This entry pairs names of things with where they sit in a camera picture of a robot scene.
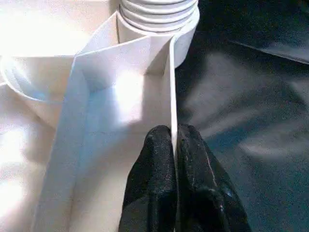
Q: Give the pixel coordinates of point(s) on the white plastic table top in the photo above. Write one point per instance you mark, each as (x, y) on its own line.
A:
(96, 96)

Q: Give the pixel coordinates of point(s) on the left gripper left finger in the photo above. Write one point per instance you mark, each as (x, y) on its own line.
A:
(152, 188)

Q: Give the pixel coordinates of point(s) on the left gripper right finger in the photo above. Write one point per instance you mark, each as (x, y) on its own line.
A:
(205, 193)

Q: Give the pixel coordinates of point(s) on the white plastic table leg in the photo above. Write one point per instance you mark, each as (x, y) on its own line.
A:
(157, 12)

